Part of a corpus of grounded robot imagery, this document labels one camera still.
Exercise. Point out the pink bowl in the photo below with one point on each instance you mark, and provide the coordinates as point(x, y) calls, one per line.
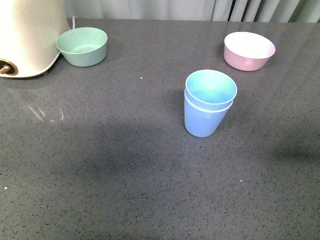
point(247, 51)

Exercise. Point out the white toaster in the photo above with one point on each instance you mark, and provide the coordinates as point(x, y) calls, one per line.
point(28, 33)

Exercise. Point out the blue cup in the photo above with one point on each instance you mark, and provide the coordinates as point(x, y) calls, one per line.
point(200, 119)
point(211, 87)

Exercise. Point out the green bowl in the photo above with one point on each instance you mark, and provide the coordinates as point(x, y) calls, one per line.
point(84, 46)

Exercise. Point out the grey curtain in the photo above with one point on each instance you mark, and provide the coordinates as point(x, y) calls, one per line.
point(279, 11)

